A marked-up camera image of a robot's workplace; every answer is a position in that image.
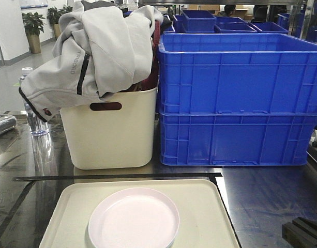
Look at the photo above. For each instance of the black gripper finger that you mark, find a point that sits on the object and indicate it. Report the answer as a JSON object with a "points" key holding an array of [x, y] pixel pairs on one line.
{"points": [[300, 232]]}

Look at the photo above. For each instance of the pink plate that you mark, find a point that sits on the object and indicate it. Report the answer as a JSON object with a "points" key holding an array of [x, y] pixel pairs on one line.
{"points": [[134, 217]]}

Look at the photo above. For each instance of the cream tray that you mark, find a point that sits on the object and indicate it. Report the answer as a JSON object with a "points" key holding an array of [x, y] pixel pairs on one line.
{"points": [[157, 213]]}

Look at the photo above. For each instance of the lower blue stacked crate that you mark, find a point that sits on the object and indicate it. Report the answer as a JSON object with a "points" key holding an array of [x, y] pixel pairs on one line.
{"points": [[235, 140]]}

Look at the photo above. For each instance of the blue crate on table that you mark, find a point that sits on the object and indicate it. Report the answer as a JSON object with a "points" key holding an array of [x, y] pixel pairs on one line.
{"points": [[237, 73]]}

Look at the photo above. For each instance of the cream storage basket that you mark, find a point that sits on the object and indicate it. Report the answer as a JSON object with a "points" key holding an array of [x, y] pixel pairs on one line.
{"points": [[117, 133]]}

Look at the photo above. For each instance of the small blue bin background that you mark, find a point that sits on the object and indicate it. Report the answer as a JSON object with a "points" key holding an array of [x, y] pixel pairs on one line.
{"points": [[198, 21]]}

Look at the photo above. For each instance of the grey jacket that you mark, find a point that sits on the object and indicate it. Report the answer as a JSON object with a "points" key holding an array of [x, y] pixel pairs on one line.
{"points": [[99, 52]]}

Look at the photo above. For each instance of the stainless steel table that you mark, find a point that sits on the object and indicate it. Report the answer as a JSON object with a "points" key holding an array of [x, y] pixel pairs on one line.
{"points": [[259, 200]]}

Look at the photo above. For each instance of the plastic water bottle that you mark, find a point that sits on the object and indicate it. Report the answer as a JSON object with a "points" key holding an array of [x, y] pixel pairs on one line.
{"points": [[36, 125]]}

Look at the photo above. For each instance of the white handheld device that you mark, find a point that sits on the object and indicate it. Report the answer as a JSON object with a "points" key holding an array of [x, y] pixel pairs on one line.
{"points": [[7, 123]]}

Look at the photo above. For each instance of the potted plant background left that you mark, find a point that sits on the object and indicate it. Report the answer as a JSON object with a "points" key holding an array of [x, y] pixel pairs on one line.
{"points": [[33, 25]]}

